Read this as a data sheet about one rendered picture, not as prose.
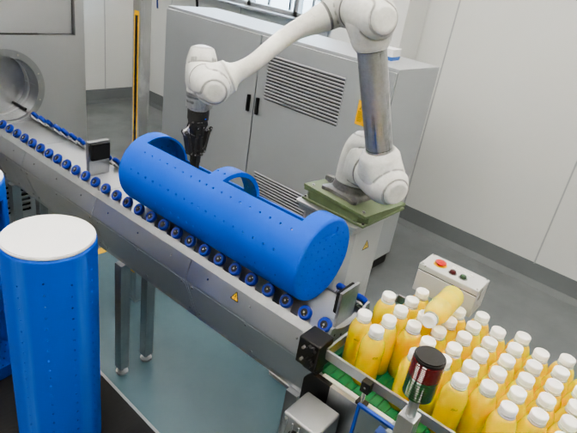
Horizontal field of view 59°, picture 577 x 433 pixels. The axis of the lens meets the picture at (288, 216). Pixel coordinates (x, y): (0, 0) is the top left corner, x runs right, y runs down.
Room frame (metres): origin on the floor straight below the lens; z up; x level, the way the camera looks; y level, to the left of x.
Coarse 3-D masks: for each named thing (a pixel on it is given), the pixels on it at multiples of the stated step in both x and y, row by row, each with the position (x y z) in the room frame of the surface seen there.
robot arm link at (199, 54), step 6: (192, 48) 1.70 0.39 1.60; (198, 48) 1.70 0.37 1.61; (204, 48) 1.70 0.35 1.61; (210, 48) 1.72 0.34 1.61; (192, 54) 1.69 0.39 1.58; (198, 54) 1.69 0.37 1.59; (204, 54) 1.69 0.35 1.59; (210, 54) 1.70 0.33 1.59; (186, 60) 1.71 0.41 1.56; (192, 60) 1.69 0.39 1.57; (198, 60) 1.68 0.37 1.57; (204, 60) 1.68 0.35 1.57; (210, 60) 1.70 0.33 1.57; (216, 60) 1.73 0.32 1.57; (186, 66) 1.69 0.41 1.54; (192, 66) 1.66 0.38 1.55; (186, 72) 1.68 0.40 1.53; (186, 78) 1.68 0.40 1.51; (186, 84) 1.69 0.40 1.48; (186, 90) 1.71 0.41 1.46
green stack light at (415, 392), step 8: (408, 376) 0.79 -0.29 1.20; (408, 384) 0.79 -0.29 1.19; (416, 384) 0.77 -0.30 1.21; (408, 392) 0.78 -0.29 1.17; (416, 392) 0.77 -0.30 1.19; (424, 392) 0.77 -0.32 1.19; (432, 392) 0.77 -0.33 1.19; (416, 400) 0.77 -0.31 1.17; (424, 400) 0.77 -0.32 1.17; (432, 400) 0.78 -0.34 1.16
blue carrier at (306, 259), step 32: (128, 160) 1.75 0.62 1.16; (160, 160) 1.71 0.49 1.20; (128, 192) 1.76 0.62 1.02; (160, 192) 1.62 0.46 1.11; (192, 192) 1.55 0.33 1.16; (224, 192) 1.51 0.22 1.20; (256, 192) 1.71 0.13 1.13; (192, 224) 1.52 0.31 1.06; (224, 224) 1.44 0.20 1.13; (256, 224) 1.39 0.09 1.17; (288, 224) 1.36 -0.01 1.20; (320, 224) 1.35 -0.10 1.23; (256, 256) 1.35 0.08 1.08; (288, 256) 1.29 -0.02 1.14; (320, 256) 1.36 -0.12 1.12; (288, 288) 1.28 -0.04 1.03; (320, 288) 1.39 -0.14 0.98
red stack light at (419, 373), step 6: (414, 360) 0.79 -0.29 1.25; (414, 366) 0.79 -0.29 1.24; (420, 366) 0.78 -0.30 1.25; (414, 372) 0.78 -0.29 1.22; (420, 372) 0.77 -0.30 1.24; (426, 372) 0.77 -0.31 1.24; (432, 372) 0.77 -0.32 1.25; (438, 372) 0.77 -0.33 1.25; (414, 378) 0.78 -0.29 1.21; (420, 378) 0.77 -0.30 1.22; (426, 378) 0.77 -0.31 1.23; (432, 378) 0.77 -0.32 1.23; (438, 378) 0.77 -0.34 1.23; (426, 384) 0.77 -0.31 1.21; (432, 384) 0.77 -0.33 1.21
